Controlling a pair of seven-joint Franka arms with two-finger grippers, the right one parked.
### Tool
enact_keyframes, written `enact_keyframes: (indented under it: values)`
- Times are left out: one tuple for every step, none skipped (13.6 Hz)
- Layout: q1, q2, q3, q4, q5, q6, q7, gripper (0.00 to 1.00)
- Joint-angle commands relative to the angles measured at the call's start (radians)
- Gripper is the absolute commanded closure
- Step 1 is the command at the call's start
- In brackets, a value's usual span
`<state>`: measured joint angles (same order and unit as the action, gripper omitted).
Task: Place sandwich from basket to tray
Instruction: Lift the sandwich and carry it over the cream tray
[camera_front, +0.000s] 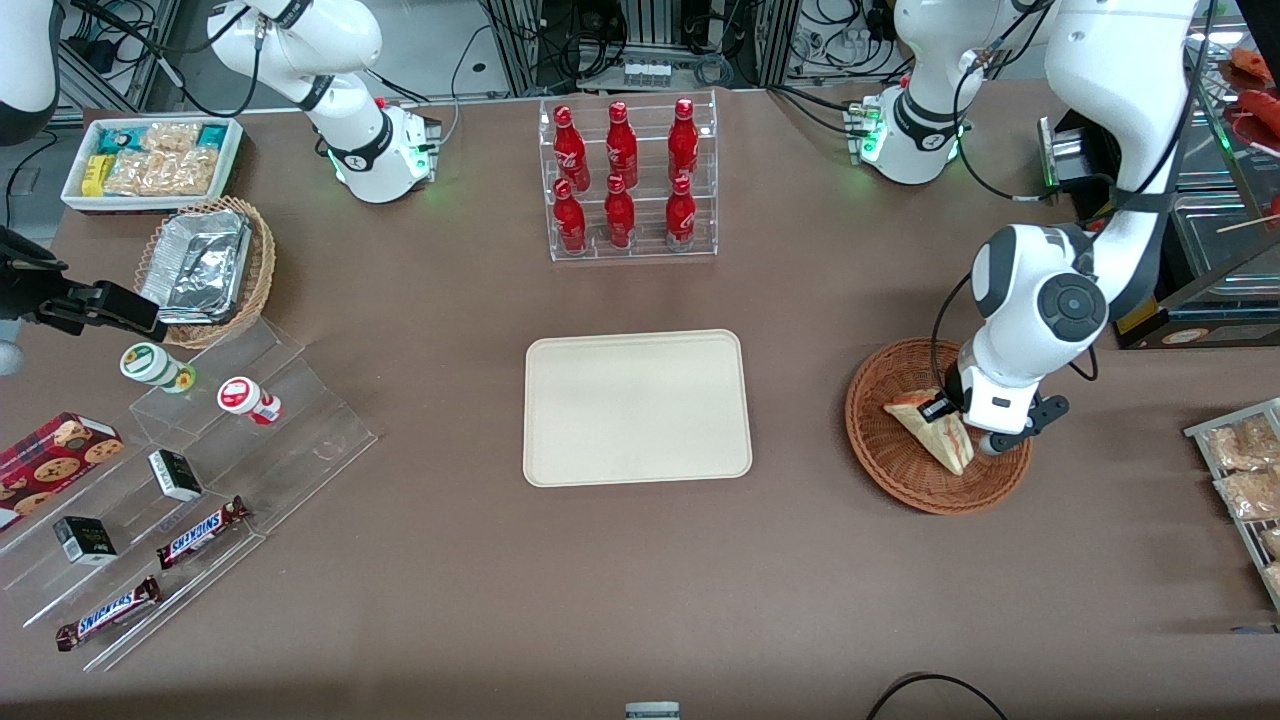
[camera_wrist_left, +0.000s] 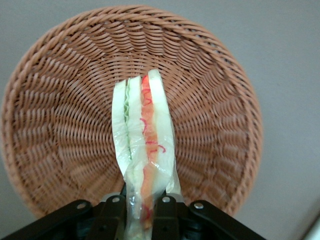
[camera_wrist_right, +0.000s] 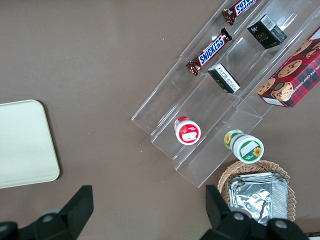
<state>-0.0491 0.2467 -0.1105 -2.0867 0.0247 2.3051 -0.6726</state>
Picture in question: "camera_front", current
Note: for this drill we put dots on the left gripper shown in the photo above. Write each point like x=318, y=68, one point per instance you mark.
x=952, y=398

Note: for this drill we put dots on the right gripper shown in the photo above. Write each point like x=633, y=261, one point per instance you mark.
x=30, y=291

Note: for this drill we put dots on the triangular sandwich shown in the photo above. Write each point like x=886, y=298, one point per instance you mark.
x=945, y=450

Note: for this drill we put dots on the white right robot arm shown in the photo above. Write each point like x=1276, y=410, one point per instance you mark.
x=360, y=150

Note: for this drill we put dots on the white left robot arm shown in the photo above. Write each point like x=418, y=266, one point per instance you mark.
x=1100, y=100

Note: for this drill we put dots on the brown round wicker basket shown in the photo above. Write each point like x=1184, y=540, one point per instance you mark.
x=900, y=460

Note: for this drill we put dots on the light wicker basket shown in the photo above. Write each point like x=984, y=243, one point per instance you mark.
x=258, y=275

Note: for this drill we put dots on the cream plastic serving tray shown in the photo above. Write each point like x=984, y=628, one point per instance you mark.
x=640, y=410

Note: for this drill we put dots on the white rectangular snack bin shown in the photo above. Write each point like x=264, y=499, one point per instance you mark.
x=72, y=190

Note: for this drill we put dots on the yellow snack packet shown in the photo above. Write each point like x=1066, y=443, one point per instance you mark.
x=94, y=175

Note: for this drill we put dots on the green lidded yoghurt cup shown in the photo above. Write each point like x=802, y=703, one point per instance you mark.
x=150, y=362

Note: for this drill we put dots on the silver foil packets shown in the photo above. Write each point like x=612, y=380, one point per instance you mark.
x=195, y=265

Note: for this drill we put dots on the large clear cracker packet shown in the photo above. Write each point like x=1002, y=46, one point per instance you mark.
x=160, y=172

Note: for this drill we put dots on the teal snack packet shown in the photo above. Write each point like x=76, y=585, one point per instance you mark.
x=212, y=135
x=118, y=140

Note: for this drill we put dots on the black food warmer machine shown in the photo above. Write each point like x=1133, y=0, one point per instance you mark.
x=1140, y=332

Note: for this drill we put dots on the small clear cracker packet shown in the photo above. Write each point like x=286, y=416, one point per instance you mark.
x=172, y=135

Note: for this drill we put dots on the red tartan cookie box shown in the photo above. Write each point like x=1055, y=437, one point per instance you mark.
x=50, y=465

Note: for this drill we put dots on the red lidded yoghurt cup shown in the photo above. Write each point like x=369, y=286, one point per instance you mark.
x=240, y=395

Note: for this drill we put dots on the small black carton box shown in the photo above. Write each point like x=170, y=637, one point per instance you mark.
x=175, y=476
x=85, y=541

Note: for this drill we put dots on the clear pastry packet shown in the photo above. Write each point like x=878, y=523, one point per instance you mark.
x=1272, y=542
x=1274, y=580
x=1250, y=495
x=1240, y=445

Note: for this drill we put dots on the clear acrylic stepped rack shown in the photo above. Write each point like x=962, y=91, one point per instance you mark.
x=300, y=440

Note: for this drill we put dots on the Snickers chocolate bar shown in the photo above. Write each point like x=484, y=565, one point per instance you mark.
x=108, y=613
x=200, y=532

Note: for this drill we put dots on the stainless steel pan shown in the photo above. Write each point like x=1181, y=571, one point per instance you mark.
x=1215, y=165

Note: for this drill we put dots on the red cola bottle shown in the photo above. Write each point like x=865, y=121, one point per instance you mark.
x=683, y=145
x=569, y=220
x=619, y=217
x=681, y=215
x=569, y=150
x=621, y=148

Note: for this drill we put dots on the clear acrylic bottle rack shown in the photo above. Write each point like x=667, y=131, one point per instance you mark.
x=650, y=240

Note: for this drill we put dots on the grey device edge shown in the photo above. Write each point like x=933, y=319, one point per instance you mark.
x=652, y=712

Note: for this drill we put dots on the white power strip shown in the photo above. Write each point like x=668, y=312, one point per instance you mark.
x=645, y=72

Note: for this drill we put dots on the aluminium frame stand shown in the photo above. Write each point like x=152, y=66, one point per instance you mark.
x=770, y=40

